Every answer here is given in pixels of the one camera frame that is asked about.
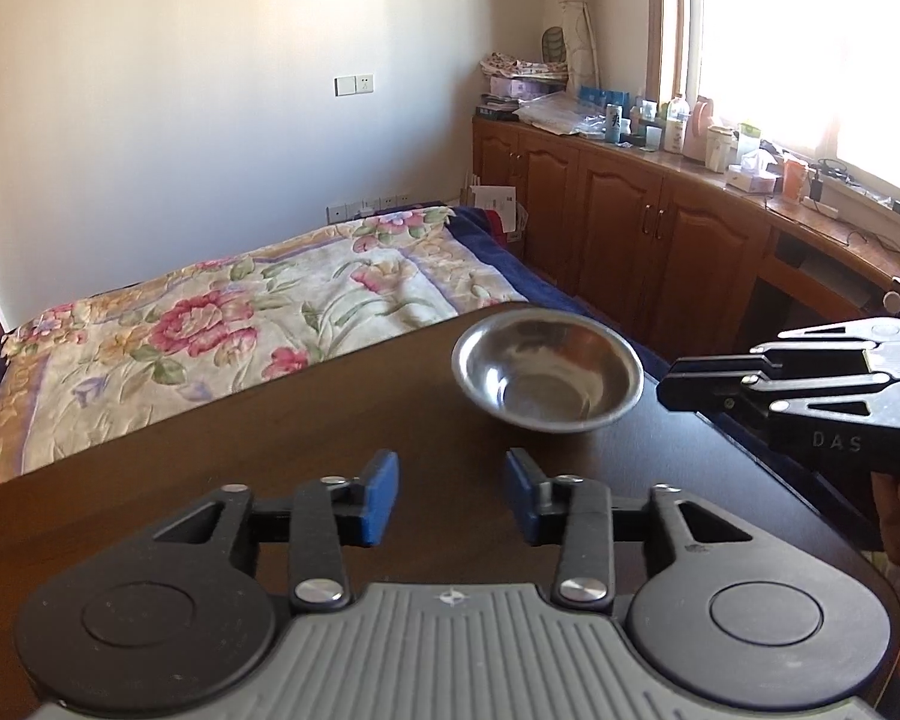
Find wooden cabinet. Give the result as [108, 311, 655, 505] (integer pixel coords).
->
[471, 116, 900, 361]

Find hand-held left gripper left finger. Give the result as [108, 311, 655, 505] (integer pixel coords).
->
[150, 448, 401, 612]

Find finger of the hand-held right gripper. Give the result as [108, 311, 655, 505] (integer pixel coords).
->
[658, 317, 900, 385]
[656, 373, 900, 426]

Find patterned beige curtain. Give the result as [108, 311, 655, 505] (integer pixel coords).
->
[547, 0, 605, 87]

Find window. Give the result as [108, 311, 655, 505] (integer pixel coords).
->
[645, 0, 900, 188]

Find stack of folded cloths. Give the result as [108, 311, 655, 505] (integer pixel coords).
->
[481, 51, 569, 80]

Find white bottle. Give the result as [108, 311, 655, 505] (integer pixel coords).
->
[664, 95, 687, 155]

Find small steel bowl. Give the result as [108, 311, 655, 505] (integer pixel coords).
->
[451, 307, 644, 434]

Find clear plastic bags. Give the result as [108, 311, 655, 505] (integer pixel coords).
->
[514, 94, 608, 137]

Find pink container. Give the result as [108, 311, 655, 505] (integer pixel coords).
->
[686, 97, 713, 162]

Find white tissue box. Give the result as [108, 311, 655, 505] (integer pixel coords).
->
[726, 163, 781, 194]

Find floral blanket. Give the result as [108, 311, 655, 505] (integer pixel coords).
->
[0, 204, 526, 496]

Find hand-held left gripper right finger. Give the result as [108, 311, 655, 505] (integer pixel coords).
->
[504, 448, 755, 608]

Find white jar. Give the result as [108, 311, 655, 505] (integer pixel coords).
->
[705, 126, 736, 172]

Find pink box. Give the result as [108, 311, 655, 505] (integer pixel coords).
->
[487, 75, 563, 100]

